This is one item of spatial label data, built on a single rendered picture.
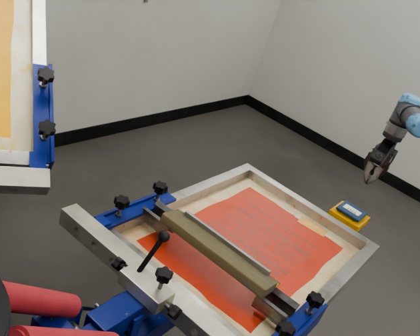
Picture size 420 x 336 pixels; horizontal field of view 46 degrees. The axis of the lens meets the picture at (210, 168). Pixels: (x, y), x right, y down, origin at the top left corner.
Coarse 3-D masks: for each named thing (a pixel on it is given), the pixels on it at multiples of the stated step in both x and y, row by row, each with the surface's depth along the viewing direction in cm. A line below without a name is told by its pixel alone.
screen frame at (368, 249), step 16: (224, 176) 181; (240, 176) 188; (256, 176) 191; (176, 192) 162; (192, 192) 165; (208, 192) 173; (272, 192) 188; (288, 192) 185; (176, 208) 160; (304, 208) 181; (128, 224) 142; (320, 224) 179; (336, 224) 175; (128, 240) 134; (352, 240) 173; (368, 240) 172; (144, 256) 130; (368, 256) 163; (352, 272) 152; (336, 288) 143; (224, 320) 119
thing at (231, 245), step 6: (186, 216) 141; (192, 216) 139; (198, 222) 139; (204, 228) 138; (210, 228) 137; (216, 234) 136; (222, 240) 135; (228, 240) 135; (228, 246) 134; (234, 246) 133; (240, 252) 132; (246, 258) 131; (252, 258) 131; (252, 264) 130; (258, 264) 129; (264, 270) 129
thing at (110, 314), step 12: (120, 300) 108; (132, 300) 109; (96, 312) 103; (108, 312) 104; (120, 312) 105; (132, 312) 106; (144, 312) 110; (84, 324) 103; (96, 324) 101; (108, 324) 101; (120, 324) 103
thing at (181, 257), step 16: (240, 192) 182; (256, 192) 185; (208, 208) 166; (224, 208) 169; (272, 208) 179; (144, 240) 142; (176, 240) 146; (160, 256) 138; (176, 256) 140; (192, 256) 142; (176, 272) 134; (192, 272) 136; (208, 272) 138
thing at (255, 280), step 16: (176, 224) 135; (192, 224) 138; (192, 240) 132; (208, 240) 133; (208, 256) 130; (224, 256) 129; (240, 256) 132; (240, 272) 125; (256, 272) 128; (256, 288) 123; (272, 288) 126
